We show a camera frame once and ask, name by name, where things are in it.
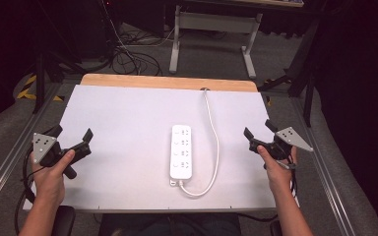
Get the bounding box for person's left hand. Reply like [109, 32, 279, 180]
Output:
[31, 148, 77, 208]

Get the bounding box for aluminium rail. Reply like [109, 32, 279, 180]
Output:
[0, 82, 63, 212]
[289, 96, 357, 236]

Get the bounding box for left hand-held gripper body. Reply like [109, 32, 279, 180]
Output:
[31, 132, 93, 180]

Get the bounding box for white power strip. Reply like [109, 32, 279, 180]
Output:
[169, 124, 193, 181]

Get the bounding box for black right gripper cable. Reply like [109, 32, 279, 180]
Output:
[263, 153, 300, 200]

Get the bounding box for person's right hand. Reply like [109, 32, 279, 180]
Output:
[256, 145, 299, 195]

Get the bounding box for white power strip cable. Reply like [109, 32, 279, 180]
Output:
[169, 88, 221, 199]

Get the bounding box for black chair armrest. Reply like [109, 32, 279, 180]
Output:
[50, 205, 77, 236]
[269, 219, 284, 236]

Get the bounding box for white table cover sheet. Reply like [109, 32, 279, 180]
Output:
[23, 84, 278, 211]

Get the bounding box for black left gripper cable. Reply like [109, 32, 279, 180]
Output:
[14, 128, 54, 236]

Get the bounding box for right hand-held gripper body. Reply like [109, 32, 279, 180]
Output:
[248, 126, 315, 161]

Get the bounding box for person's legs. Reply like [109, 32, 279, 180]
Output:
[97, 212, 243, 236]

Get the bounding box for yellow black floor tape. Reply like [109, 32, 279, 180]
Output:
[16, 74, 64, 102]

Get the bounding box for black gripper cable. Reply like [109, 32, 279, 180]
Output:
[14, 128, 54, 236]
[263, 153, 300, 200]

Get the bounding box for tangle of black floor cables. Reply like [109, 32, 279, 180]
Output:
[99, 0, 175, 77]

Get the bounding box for black metal stand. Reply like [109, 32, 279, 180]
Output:
[31, 38, 88, 115]
[258, 18, 321, 128]

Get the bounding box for white metal desk frame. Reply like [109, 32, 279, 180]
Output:
[168, 4, 264, 80]

